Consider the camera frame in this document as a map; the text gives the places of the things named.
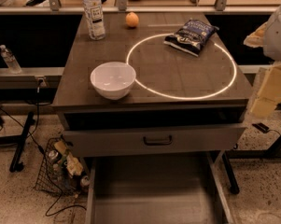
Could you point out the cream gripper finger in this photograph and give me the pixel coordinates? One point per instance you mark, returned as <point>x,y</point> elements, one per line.
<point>269,94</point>
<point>255,39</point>

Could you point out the clear plastic water bottle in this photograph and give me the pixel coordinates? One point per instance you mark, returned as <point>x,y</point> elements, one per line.
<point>95,19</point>

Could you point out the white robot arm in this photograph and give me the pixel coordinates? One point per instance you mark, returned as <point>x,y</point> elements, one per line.
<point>268,37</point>

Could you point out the grey drawer cabinet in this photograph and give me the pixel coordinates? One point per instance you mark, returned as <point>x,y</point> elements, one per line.
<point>172,88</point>

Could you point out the open middle drawer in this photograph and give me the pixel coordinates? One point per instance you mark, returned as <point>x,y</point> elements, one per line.
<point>156,189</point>

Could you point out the small water bottle on ledge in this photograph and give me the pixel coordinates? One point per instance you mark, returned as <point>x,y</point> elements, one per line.
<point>10,60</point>

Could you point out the black power adapter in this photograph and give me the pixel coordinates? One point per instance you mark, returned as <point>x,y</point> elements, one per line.
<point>261,127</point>

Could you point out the dark blue chip bag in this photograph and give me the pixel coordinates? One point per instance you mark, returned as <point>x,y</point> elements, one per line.
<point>191,37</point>

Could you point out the orange fruit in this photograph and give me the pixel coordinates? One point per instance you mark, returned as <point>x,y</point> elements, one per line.
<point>132,20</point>

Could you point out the white bowl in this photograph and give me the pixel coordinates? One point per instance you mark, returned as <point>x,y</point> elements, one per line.
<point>113,80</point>

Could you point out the crumpled yellow wrapper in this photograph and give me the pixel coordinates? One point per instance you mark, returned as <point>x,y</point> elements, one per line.
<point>74,167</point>

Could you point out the soda can in basket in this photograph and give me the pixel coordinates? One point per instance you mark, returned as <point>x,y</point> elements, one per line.
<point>54,156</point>

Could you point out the black table leg stand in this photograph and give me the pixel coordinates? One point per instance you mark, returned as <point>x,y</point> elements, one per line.
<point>19,141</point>

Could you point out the top drawer with handle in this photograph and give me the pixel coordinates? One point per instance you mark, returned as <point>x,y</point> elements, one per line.
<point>142,141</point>

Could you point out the black wire basket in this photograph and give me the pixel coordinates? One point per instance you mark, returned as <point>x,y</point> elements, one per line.
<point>54,179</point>

